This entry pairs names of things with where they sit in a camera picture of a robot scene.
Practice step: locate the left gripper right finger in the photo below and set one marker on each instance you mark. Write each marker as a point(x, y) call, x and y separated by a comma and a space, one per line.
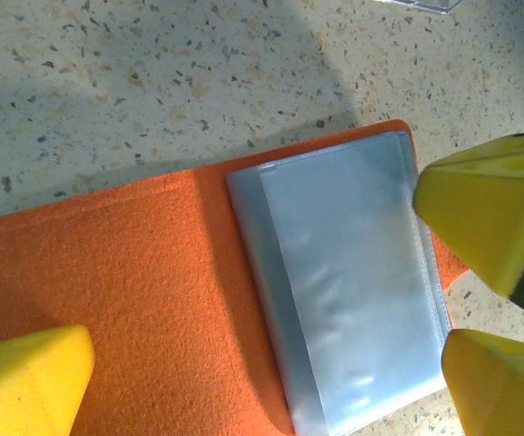
point(507, 390)

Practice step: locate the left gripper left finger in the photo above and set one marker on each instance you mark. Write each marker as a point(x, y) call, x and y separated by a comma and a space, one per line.
point(21, 386)

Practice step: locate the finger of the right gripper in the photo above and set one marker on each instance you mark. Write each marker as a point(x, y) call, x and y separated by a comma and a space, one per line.
point(488, 218)

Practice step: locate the orange felt card holder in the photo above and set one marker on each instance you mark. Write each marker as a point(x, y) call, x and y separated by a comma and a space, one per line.
point(130, 272)

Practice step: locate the clear acrylic card tray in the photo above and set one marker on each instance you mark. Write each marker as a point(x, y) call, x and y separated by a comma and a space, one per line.
point(429, 4)

